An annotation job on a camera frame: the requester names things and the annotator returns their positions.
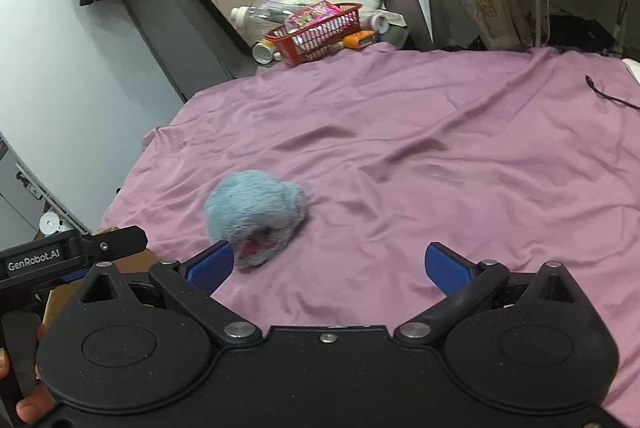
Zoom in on grey fluffy plush slipper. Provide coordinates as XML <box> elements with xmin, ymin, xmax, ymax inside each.
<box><xmin>204</xmin><ymin>170</ymin><xmax>308</xmax><ymax>270</ymax></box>

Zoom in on person's left hand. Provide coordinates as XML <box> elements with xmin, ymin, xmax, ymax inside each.
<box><xmin>0</xmin><ymin>324</ymin><xmax>56</xmax><ymax>424</ymax></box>

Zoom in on brown cardboard box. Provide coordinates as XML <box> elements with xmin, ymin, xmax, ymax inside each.
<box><xmin>41</xmin><ymin>226</ymin><xmax>151</xmax><ymax>328</ymax></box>

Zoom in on grey door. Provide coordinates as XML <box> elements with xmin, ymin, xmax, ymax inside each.
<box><xmin>122</xmin><ymin>0</ymin><xmax>257</xmax><ymax>100</ymax></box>

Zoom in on red plastic basket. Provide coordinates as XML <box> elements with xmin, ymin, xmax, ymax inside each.
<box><xmin>265</xmin><ymin>3</ymin><xmax>361</xmax><ymax>67</ymax></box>

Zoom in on orange tube bottle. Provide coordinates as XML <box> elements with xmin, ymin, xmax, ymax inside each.
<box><xmin>342</xmin><ymin>30</ymin><xmax>380</xmax><ymax>50</ymax></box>

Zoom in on clear plastic water bottle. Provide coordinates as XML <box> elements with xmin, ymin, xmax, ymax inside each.
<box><xmin>230</xmin><ymin>0</ymin><xmax>304</xmax><ymax>42</ymax></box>

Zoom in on printed paper bag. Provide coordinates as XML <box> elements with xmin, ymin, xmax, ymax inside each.
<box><xmin>456</xmin><ymin>0</ymin><xmax>532</xmax><ymax>50</ymax></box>

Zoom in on pink snack package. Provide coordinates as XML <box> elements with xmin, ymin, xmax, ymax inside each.
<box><xmin>284</xmin><ymin>0</ymin><xmax>341</xmax><ymax>32</ymax></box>

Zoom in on black cable on bed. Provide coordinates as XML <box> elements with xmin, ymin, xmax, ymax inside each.
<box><xmin>584</xmin><ymin>74</ymin><xmax>640</xmax><ymax>112</ymax></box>

